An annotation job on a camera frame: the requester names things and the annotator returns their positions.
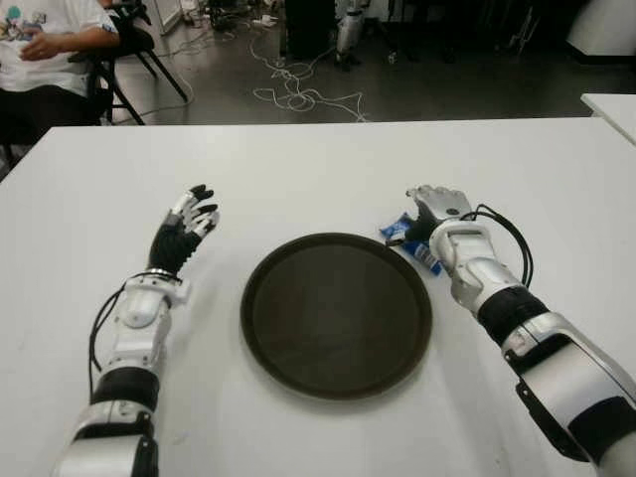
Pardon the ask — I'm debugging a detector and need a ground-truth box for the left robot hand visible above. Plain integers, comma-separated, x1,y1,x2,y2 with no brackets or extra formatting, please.
148,183,222,273

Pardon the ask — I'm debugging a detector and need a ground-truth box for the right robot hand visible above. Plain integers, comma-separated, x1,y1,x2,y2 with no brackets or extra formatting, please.
404,184,473,244

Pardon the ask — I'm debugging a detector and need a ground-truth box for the blue Oreo packet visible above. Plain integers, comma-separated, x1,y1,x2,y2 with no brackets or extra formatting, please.
380,211,443,276

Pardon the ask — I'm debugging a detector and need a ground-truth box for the round dark brown tray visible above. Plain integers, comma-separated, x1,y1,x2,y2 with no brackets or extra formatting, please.
239,232,434,400

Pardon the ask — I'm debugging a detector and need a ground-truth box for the white side table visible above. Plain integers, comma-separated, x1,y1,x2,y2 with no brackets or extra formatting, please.
579,92,636,148

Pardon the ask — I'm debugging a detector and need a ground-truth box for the black folding chair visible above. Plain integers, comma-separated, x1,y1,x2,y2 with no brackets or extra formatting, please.
67,0,189,126

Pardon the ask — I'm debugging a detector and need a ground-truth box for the seated person white t-shirt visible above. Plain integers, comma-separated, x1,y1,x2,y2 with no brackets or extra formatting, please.
0,0,123,148

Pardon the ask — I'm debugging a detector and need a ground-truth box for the black cabinet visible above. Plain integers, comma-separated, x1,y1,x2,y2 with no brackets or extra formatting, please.
280,0,339,62

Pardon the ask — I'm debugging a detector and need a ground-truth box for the white framed panel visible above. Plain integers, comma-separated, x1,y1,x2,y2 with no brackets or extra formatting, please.
151,0,188,36

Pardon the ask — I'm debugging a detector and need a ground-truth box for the white column black base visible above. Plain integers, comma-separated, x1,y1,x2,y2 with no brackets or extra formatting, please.
563,0,636,66

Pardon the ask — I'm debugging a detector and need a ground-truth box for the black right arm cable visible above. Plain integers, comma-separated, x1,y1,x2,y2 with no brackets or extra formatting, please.
461,202,534,287

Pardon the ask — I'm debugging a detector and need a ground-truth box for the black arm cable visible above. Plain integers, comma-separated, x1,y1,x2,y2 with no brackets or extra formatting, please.
86,271,173,394
461,202,534,287

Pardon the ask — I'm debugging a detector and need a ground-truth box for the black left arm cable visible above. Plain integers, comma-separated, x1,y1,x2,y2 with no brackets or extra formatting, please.
86,271,173,394

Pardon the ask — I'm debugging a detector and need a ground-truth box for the tangled white floor cable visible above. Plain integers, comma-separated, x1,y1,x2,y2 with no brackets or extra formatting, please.
247,37,369,124

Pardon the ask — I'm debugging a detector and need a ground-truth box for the silver folding frame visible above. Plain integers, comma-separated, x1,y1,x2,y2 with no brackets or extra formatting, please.
496,4,543,54

